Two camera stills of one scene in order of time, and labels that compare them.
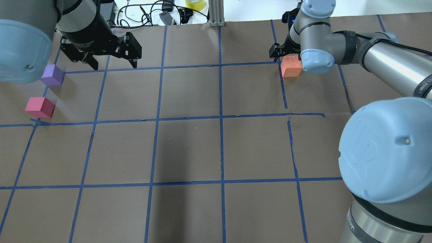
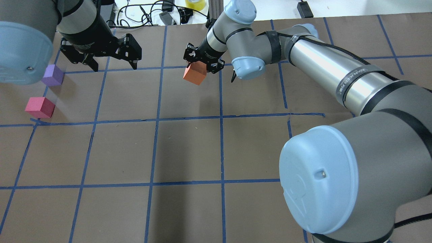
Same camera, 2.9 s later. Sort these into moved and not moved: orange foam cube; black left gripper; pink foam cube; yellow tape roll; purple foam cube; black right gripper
Moved: orange foam cube; black right gripper
Not moved: pink foam cube; yellow tape roll; purple foam cube; black left gripper
